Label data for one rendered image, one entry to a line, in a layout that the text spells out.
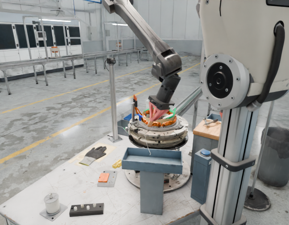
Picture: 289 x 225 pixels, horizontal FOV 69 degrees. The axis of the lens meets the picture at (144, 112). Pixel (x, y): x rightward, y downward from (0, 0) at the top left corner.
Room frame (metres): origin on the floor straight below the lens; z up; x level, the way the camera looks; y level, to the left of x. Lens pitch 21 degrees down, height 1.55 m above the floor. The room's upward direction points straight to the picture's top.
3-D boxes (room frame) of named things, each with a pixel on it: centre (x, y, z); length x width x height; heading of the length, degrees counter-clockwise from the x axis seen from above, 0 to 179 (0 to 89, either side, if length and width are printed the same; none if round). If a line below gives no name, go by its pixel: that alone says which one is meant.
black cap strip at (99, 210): (0.74, 0.26, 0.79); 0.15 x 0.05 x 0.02; 96
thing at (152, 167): (0.76, -0.04, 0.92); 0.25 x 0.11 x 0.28; 82
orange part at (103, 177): (0.95, 0.23, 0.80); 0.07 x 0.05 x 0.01; 178
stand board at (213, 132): (1.04, -0.39, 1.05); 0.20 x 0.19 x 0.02; 148
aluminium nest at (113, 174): (0.96, 0.21, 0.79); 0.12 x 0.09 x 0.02; 178
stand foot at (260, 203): (1.66, -1.07, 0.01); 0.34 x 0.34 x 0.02
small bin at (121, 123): (1.57, 0.16, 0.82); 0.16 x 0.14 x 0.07; 62
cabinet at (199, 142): (1.05, -0.39, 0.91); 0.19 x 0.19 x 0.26; 58
